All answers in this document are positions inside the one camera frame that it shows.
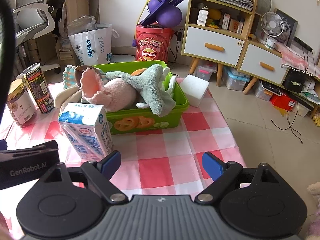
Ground red flat box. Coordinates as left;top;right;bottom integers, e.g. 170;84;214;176
270;94;297;112

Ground clear storage box blue lid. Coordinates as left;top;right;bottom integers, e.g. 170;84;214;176
222;66;250;90

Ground cream plush toy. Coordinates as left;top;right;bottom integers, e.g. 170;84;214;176
54;86;83;108

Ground green fuzzy towel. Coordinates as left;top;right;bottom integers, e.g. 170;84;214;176
105;64;177;117

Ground white shopping bag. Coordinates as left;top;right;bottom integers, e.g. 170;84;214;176
67;16;118;65

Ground red white checked tablecloth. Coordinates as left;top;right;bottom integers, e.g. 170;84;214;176
0;77;247;240

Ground wooden cabinet white drawers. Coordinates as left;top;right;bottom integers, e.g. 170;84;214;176
180;0;290;94

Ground grey white office chair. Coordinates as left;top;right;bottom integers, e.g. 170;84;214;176
12;0;62;74

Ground white desk fan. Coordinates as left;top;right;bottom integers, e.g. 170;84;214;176
257;12;284;49

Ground small white box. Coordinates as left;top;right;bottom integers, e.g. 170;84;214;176
197;8;209;27

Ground pink fuzzy towel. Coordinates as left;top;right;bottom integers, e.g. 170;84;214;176
79;67;137;112

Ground teal patterned cloth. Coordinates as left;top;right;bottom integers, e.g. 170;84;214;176
62;65;82;90

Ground green plastic bin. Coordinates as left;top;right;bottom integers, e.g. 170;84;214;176
59;60;190;135

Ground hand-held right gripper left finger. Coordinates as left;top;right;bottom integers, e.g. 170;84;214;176
37;150;129;204

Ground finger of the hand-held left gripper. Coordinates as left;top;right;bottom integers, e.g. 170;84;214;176
0;140;58;155

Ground person's cream fleece garment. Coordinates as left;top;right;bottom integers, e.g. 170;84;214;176
307;182;320;240

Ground pink cloth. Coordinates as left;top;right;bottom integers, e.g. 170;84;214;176
275;41;320;77

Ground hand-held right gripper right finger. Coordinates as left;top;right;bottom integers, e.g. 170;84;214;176
195;151;282;204

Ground small brown plush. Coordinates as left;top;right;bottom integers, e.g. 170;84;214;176
75;65;87;87

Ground blue white milk carton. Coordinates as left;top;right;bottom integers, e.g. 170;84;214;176
58;102;114;161

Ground white foam block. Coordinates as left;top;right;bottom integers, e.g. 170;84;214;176
179;74;210;107

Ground clear jar gold lid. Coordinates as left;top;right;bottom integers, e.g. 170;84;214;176
6;79;37;127

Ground light wooden desk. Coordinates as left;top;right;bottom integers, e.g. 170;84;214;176
47;0;99;23

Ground clear storage box pink latch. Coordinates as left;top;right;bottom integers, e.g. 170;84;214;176
192;64;218;82

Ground red round bucket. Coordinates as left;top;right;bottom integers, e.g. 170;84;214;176
135;23;175;62

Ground black yellow tall can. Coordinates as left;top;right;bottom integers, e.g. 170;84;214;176
22;63;55;114

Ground purple jumping ball toy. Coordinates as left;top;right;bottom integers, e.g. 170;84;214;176
140;0;186;28

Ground dark picture frame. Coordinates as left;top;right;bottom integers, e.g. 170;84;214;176
274;8;298;47

